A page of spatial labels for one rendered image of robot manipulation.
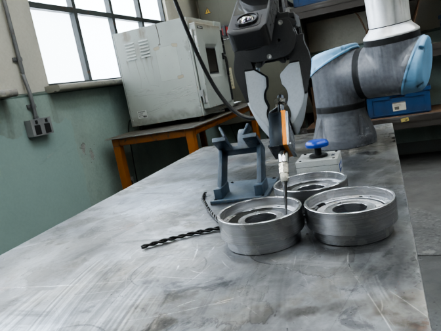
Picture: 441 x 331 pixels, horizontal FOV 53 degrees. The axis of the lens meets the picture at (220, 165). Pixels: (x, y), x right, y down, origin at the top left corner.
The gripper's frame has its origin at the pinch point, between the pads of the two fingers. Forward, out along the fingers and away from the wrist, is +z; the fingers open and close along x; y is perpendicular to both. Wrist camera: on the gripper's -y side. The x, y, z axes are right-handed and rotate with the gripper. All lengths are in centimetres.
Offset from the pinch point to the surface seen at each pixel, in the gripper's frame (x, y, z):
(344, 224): -6.9, -9.9, 10.2
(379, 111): -25, 349, 44
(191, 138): 87, 186, 23
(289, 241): -0.4, -8.5, 12.3
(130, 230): 26.4, 1.7, 13.0
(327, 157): -3.7, 18.3, 8.7
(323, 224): -4.5, -9.1, 10.4
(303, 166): 0.3, 17.1, 9.4
